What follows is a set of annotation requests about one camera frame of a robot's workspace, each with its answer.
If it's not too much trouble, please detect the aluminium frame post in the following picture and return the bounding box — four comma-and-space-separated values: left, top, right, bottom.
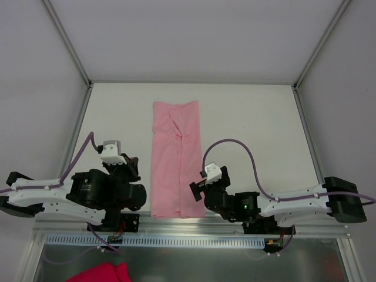
40, 0, 92, 89
293, 0, 353, 89

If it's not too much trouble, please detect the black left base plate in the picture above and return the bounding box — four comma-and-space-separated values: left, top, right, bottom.
91, 210, 140, 234

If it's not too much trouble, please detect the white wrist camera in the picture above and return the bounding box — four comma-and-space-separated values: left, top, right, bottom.
204, 162, 222, 185
99, 140, 126, 165

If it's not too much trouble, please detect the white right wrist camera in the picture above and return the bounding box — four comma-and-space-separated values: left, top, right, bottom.
204, 162, 222, 185

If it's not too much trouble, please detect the aluminium mounting rail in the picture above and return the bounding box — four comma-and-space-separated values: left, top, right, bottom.
33, 211, 351, 239

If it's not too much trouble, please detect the pink t-shirt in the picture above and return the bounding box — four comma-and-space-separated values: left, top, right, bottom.
150, 101, 205, 219

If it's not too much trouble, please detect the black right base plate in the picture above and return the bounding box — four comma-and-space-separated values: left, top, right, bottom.
242, 220, 296, 235

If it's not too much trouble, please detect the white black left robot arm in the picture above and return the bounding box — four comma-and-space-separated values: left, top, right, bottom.
1, 153, 147, 231

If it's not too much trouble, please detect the red t-shirt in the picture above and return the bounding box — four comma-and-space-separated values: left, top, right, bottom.
67, 263, 131, 282

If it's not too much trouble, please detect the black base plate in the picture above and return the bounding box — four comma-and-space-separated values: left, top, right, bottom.
242, 220, 296, 235
91, 210, 140, 234

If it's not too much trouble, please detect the right aluminium frame post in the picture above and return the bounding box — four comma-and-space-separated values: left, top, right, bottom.
293, 0, 353, 89

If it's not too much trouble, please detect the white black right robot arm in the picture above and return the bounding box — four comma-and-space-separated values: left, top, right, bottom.
190, 163, 367, 233

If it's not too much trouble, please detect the slotted white cable duct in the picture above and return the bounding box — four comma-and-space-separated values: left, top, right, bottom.
45, 234, 265, 249

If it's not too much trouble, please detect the left aluminium frame post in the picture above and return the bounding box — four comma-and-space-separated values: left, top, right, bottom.
40, 0, 92, 89

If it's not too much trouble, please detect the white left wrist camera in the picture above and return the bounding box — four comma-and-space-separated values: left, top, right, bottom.
99, 140, 126, 165

